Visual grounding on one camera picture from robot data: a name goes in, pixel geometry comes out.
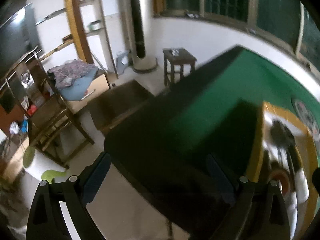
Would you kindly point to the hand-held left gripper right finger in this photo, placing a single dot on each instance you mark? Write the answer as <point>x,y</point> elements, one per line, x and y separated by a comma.
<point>220,177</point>

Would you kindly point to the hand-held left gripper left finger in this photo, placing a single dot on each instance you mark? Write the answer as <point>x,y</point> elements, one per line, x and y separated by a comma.
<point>96,177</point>

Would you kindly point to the green paper towel holder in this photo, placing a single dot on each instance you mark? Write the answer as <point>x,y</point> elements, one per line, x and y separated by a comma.
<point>52,173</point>

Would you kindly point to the white paper towel roll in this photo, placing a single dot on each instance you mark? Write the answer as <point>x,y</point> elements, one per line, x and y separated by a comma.
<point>37,163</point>

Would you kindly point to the wooden chair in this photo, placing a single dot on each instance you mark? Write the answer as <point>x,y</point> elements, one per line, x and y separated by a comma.
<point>62,120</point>

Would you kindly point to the low brown table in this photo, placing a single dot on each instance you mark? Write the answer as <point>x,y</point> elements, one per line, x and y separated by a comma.
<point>120,97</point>

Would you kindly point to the white mat with yellow tape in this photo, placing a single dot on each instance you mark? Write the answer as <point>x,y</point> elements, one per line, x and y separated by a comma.
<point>297,210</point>

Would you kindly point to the green mahjong table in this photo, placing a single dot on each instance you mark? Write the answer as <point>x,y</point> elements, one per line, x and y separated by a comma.
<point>212,92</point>

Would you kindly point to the blue cloth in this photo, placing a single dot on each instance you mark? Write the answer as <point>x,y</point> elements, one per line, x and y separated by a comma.
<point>77,87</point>

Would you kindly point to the light wooden box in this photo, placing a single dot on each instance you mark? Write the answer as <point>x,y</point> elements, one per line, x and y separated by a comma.
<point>98,85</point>

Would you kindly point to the round table control panel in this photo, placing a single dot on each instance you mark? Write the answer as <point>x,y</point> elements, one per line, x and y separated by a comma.
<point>307,115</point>

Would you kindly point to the floral cloth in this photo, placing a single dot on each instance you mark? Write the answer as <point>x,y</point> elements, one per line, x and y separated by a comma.
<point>72,70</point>

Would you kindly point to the dark wooden stool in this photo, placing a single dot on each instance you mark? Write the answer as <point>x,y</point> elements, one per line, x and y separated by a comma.
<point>178,55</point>

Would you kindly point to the small tub on shelf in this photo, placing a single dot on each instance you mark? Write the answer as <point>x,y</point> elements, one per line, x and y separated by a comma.
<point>95,25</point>

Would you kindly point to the black television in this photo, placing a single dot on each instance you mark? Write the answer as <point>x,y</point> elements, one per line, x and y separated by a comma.
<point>15,37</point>

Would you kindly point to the white tower air conditioner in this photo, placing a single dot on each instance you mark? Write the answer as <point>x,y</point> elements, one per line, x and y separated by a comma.
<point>146,17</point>

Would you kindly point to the grey plastic bracket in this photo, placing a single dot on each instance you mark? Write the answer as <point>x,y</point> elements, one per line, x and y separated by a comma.
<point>122,62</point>

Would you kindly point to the wooden wall shelf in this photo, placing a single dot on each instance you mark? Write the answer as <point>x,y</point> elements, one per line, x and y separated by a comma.
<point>75,17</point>

